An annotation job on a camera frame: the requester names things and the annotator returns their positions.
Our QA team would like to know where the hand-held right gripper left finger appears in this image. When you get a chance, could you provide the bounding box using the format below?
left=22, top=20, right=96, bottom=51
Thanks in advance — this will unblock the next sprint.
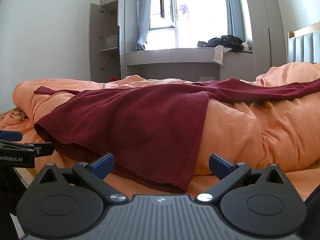
left=37, top=153, right=128, bottom=205

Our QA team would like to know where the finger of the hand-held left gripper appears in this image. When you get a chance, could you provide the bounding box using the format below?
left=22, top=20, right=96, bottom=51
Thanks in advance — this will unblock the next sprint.
left=0, top=130, right=23, bottom=142
left=0, top=141, right=55, bottom=156

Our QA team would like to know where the dark red garment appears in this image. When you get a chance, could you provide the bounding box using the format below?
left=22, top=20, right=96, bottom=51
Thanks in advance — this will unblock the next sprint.
left=34, top=78, right=320, bottom=195

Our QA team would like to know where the orange duvet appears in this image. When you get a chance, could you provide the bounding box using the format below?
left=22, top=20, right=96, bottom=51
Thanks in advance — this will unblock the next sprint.
left=0, top=62, right=320, bottom=203

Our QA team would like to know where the white bag on wardrobe shelf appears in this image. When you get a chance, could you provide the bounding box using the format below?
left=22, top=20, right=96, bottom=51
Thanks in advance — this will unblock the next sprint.
left=105, top=35, right=119, bottom=49

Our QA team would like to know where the blue-grey thick curtain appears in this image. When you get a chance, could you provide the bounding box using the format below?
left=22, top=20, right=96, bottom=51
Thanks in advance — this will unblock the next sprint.
left=222, top=0, right=246, bottom=43

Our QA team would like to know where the grey padded headboard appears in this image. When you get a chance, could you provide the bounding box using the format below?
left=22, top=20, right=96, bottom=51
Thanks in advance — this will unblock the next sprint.
left=287, top=22, right=320, bottom=64

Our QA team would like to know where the open grey wardrobe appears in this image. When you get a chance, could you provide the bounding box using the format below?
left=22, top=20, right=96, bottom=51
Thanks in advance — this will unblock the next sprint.
left=89, top=0, right=125, bottom=83

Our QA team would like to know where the pink hanging clothing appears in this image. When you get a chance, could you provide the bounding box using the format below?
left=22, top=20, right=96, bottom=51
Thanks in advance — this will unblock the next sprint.
left=178, top=3, right=190, bottom=21

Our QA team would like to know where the grey window seat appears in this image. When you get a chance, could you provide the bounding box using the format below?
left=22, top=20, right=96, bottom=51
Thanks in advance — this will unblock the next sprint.
left=125, top=47, right=254, bottom=81

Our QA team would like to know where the white garment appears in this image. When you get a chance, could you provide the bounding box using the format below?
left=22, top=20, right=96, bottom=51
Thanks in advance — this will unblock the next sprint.
left=212, top=45, right=232, bottom=67

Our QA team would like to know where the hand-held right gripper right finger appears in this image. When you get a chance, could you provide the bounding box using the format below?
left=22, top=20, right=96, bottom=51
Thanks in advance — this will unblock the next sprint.
left=195, top=154, right=290, bottom=204

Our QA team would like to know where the tall grey closed wardrobe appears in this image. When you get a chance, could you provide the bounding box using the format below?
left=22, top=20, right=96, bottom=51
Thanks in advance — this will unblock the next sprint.
left=244, top=0, right=288, bottom=81

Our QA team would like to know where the window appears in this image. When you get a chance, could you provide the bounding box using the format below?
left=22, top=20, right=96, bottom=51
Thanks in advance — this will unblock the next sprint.
left=147, top=0, right=228, bottom=50

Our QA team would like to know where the pile of dark clothes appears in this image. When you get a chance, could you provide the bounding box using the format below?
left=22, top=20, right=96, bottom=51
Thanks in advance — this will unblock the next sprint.
left=197, top=35, right=244, bottom=53

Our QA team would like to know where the light blue sheer curtain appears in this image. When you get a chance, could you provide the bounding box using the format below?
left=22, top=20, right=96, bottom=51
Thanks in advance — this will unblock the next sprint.
left=136, top=0, right=153, bottom=51

